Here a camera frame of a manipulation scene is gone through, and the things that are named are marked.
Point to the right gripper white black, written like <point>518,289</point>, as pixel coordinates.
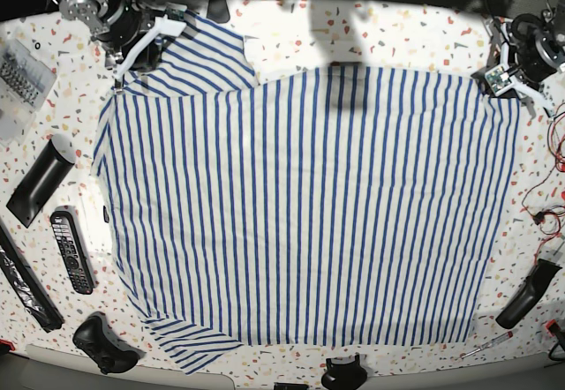
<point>145,51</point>

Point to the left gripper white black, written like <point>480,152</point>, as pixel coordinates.
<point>502,79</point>

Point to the blue white striped t-shirt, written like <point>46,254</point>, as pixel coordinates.
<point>338,206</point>

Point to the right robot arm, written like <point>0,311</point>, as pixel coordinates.
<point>128,30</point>

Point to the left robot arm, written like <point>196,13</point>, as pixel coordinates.
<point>524,53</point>

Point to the clear plastic screw box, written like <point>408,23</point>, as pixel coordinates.
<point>27,77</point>

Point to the black TV remote control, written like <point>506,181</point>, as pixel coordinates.
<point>72,252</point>

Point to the small red clip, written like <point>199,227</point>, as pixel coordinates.
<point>552,327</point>

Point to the long black bar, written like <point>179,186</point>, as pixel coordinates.
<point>27,287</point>

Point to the black game controller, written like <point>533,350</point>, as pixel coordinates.
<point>110,359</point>

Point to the black round stand bottom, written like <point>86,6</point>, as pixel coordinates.
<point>344,375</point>

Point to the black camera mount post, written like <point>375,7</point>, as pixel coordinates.
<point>218,11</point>

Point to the black curved handle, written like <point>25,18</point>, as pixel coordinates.
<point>527,297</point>

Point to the red handled screwdriver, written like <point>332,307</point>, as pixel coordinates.
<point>489,344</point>

